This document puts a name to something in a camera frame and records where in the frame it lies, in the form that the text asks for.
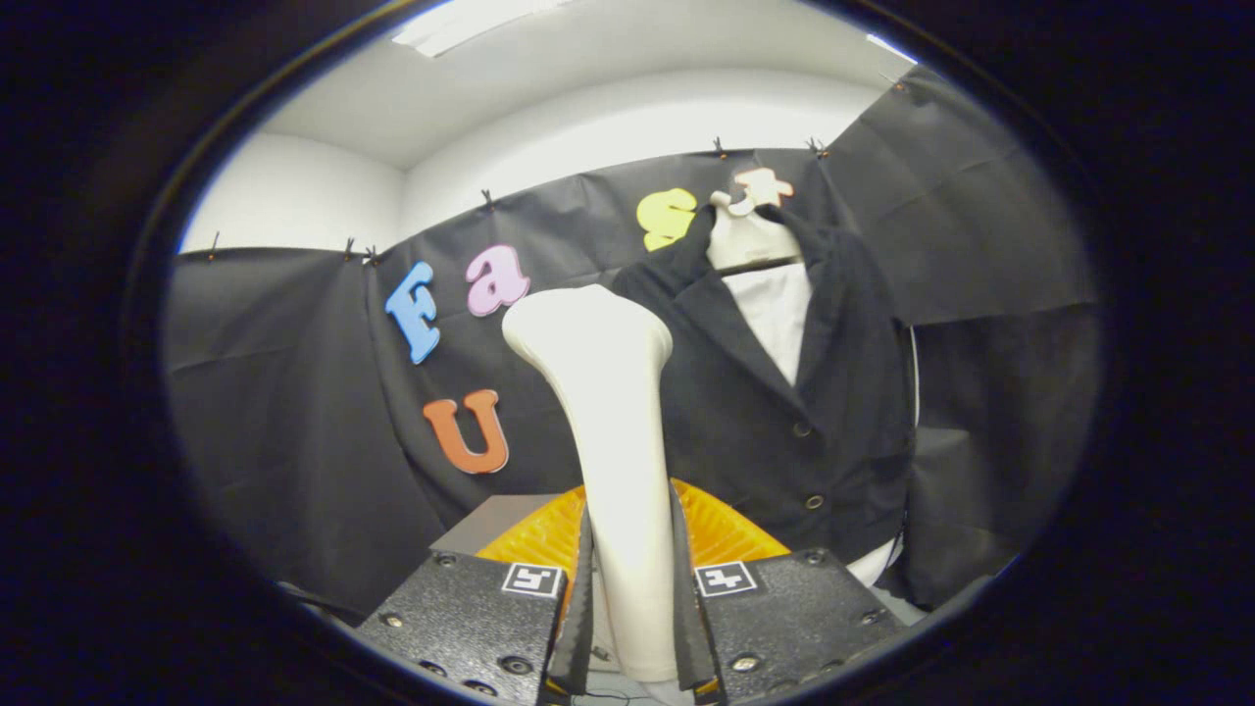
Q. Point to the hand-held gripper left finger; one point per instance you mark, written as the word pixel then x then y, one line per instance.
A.
pixel 580 637

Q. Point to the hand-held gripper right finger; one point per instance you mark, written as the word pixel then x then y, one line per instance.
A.
pixel 686 637

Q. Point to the cream garment steamer head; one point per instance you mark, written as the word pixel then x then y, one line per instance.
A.
pixel 618 441

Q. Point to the black blazer jacket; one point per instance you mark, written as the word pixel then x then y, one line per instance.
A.
pixel 833 392

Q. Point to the white steamer board pad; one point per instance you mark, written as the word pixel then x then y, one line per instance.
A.
pixel 779 314

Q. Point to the cream clothes hanger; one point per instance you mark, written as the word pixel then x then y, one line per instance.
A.
pixel 750 240

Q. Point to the grey cabinet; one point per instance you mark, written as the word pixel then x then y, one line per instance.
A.
pixel 490 520

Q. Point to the black backdrop cloth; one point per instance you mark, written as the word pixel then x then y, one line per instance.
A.
pixel 294 392

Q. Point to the row of backdrop clips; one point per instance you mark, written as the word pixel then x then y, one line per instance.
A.
pixel 721 148

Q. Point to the large ceiling light panel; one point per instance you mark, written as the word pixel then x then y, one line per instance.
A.
pixel 461 25

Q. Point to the small ceiling light panel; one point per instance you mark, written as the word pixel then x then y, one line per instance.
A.
pixel 887 46

